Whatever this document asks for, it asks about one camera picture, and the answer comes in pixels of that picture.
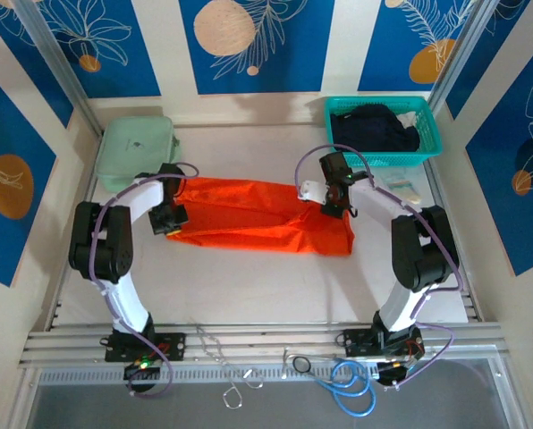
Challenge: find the orange t-shirt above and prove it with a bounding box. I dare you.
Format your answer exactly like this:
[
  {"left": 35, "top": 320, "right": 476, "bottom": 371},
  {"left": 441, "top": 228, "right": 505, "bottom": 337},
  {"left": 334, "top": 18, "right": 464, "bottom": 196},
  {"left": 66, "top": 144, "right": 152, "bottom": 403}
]
[{"left": 165, "top": 176, "right": 356, "bottom": 257}]

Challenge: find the navy t-shirt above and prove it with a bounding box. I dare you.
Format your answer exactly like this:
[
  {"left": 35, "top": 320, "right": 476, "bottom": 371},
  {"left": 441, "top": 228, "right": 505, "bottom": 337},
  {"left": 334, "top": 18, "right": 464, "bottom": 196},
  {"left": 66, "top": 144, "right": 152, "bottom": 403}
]
[{"left": 329, "top": 103, "right": 422, "bottom": 155}]

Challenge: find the small clear plastic packet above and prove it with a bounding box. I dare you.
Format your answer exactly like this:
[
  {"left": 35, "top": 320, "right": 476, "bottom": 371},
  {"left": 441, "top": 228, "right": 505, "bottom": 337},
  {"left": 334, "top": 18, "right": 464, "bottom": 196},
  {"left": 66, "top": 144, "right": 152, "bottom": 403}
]
[{"left": 379, "top": 172, "right": 422, "bottom": 206}]

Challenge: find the mint green storage case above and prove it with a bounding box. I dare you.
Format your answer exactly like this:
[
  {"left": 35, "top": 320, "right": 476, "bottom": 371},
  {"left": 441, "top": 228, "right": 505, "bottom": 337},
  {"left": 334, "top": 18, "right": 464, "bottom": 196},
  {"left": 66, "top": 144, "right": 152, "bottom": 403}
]
[{"left": 95, "top": 115, "right": 182, "bottom": 194}]

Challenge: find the teal plastic basket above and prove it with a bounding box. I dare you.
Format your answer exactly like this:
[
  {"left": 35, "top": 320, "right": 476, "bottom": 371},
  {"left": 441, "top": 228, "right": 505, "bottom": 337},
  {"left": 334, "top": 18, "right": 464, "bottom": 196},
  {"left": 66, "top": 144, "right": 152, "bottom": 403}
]
[{"left": 324, "top": 96, "right": 444, "bottom": 169}]

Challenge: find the black connector board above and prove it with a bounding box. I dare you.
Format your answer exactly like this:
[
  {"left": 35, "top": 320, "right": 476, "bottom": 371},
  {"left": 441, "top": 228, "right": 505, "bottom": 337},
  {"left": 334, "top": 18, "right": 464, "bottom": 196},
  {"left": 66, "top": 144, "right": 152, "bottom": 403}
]
[
  {"left": 123, "top": 361, "right": 162, "bottom": 382},
  {"left": 375, "top": 358, "right": 418, "bottom": 386}
]

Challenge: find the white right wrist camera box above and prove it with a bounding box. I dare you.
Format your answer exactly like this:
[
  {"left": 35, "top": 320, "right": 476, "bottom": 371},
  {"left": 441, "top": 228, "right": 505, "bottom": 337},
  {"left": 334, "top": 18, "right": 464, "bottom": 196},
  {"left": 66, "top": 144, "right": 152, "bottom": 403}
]
[{"left": 297, "top": 178, "right": 328, "bottom": 203}]

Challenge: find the silver wire chain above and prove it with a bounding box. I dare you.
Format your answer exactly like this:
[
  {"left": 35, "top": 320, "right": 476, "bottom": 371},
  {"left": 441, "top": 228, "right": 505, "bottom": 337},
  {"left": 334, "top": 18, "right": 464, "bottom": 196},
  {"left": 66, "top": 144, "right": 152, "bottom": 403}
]
[{"left": 194, "top": 324, "right": 266, "bottom": 410}]

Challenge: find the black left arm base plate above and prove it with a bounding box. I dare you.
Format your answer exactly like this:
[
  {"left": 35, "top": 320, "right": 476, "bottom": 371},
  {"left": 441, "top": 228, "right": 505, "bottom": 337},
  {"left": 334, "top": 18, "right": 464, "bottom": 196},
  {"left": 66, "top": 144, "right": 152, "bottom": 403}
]
[{"left": 104, "top": 332, "right": 188, "bottom": 363}]

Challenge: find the aluminium frame rail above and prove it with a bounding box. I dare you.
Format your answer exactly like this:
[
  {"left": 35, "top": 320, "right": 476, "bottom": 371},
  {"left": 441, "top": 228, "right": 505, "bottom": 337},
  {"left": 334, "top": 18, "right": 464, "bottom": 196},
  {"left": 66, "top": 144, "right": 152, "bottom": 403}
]
[{"left": 18, "top": 322, "right": 505, "bottom": 370}]

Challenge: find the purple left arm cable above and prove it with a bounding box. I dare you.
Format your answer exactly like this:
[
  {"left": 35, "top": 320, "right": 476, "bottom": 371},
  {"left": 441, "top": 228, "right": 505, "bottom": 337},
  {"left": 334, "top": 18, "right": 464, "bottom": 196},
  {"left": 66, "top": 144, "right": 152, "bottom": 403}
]
[{"left": 89, "top": 161, "right": 200, "bottom": 400}]

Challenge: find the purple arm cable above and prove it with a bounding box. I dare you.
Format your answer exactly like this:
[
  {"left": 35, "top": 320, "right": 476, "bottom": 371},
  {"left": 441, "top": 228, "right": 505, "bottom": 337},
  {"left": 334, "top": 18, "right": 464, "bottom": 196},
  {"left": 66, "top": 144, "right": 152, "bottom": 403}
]
[
  {"left": 294, "top": 144, "right": 464, "bottom": 391},
  {"left": 89, "top": 161, "right": 200, "bottom": 400}
]

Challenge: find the aluminium side rail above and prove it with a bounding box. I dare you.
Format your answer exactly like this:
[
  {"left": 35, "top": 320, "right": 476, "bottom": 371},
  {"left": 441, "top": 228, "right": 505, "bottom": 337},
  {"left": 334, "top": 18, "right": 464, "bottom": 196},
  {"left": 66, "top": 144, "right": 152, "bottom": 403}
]
[
  {"left": 422, "top": 158, "right": 486, "bottom": 324},
  {"left": 46, "top": 178, "right": 100, "bottom": 332}
]

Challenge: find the grey slotted cable duct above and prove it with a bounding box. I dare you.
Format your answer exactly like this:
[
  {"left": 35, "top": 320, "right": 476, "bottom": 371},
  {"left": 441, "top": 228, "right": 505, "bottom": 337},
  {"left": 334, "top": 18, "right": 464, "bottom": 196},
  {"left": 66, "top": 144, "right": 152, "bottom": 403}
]
[{"left": 36, "top": 361, "right": 503, "bottom": 386}]

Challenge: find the aluminium corner post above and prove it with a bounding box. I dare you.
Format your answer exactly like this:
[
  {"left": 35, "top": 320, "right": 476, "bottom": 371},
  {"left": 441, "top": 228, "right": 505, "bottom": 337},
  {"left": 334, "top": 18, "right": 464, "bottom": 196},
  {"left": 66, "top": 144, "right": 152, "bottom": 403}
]
[
  {"left": 428, "top": 0, "right": 496, "bottom": 114},
  {"left": 13, "top": 0, "right": 105, "bottom": 138}
]

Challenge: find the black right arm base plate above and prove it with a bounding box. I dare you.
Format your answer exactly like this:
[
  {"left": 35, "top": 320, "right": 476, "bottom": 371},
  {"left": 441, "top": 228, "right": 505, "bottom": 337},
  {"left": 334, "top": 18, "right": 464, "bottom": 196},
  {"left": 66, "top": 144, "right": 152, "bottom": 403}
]
[{"left": 343, "top": 327, "right": 425, "bottom": 359}]

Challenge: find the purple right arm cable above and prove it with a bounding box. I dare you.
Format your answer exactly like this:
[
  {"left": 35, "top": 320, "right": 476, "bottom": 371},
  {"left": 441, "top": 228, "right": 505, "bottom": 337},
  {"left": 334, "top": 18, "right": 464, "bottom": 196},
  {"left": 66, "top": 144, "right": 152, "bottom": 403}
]
[{"left": 294, "top": 144, "right": 464, "bottom": 391}]

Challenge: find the blue coiled cable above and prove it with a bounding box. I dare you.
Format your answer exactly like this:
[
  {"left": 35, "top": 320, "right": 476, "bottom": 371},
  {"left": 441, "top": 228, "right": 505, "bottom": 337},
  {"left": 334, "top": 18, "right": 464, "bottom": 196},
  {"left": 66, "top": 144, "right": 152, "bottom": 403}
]
[{"left": 330, "top": 359, "right": 377, "bottom": 419}]

